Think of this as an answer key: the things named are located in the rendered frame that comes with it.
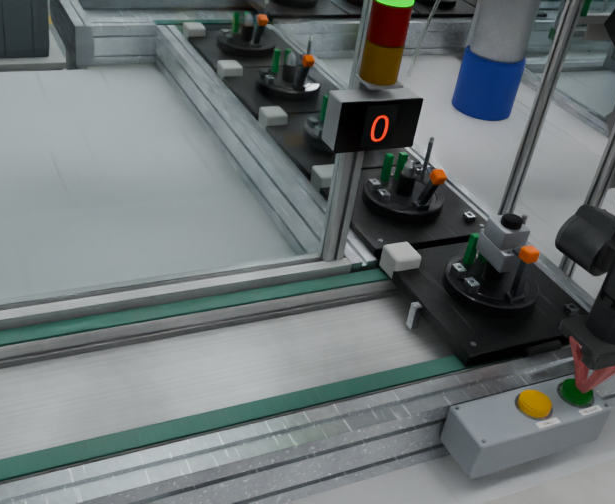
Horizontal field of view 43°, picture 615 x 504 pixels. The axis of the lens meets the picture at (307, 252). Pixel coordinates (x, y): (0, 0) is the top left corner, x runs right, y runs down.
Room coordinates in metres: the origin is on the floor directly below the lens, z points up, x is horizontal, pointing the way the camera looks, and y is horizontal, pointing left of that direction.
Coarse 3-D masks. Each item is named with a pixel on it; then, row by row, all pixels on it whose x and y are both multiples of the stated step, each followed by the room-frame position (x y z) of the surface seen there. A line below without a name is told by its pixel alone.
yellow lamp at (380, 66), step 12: (372, 48) 0.95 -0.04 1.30; (384, 48) 0.94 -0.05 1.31; (396, 48) 0.95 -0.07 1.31; (372, 60) 0.95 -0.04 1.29; (384, 60) 0.94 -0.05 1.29; (396, 60) 0.95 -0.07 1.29; (360, 72) 0.96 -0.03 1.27; (372, 72) 0.95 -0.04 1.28; (384, 72) 0.95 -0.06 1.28; (396, 72) 0.96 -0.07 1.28; (384, 84) 0.95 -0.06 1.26
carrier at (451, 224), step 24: (432, 144) 1.24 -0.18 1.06; (384, 168) 1.21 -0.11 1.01; (408, 168) 1.17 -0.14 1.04; (360, 192) 1.19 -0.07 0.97; (384, 192) 1.14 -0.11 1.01; (408, 192) 1.17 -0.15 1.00; (360, 216) 1.11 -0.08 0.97; (384, 216) 1.12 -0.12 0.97; (408, 216) 1.11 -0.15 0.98; (432, 216) 1.14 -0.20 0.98; (456, 216) 1.17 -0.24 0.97; (480, 216) 1.18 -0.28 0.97; (384, 240) 1.05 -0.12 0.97; (408, 240) 1.06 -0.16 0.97; (432, 240) 1.08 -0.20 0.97; (456, 240) 1.10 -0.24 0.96
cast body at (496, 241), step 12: (492, 216) 0.98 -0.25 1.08; (504, 216) 0.97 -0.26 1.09; (516, 216) 0.97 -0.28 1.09; (492, 228) 0.96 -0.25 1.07; (504, 228) 0.95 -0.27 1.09; (516, 228) 0.95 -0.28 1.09; (480, 240) 0.98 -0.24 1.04; (492, 240) 0.96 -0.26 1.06; (504, 240) 0.94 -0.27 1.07; (516, 240) 0.95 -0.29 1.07; (480, 252) 0.97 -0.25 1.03; (492, 252) 0.95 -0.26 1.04; (504, 252) 0.94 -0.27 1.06; (492, 264) 0.94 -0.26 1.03; (504, 264) 0.93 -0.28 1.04; (516, 264) 0.94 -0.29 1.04
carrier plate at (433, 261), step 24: (432, 264) 1.01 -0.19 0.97; (408, 288) 0.93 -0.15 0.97; (432, 288) 0.94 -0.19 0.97; (552, 288) 1.00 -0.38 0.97; (432, 312) 0.88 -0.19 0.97; (456, 312) 0.89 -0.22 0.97; (552, 312) 0.93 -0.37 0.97; (456, 336) 0.84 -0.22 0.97; (480, 336) 0.85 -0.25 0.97; (504, 336) 0.86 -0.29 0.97; (528, 336) 0.87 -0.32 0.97; (552, 336) 0.88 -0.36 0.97; (480, 360) 0.81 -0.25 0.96
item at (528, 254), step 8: (520, 248) 0.94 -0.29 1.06; (528, 248) 0.92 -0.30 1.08; (520, 256) 0.92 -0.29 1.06; (528, 256) 0.91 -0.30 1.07; (536, 256) 0.91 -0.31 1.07; (520, 264) 0.92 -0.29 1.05; (528, 264) 0.92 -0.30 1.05; (520, 272) 0.92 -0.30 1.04; (528, 272) 0.92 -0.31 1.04; (520, 280) 0.91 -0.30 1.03; (512, 288) 0.92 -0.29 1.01; (520, 288) 0.91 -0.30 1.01
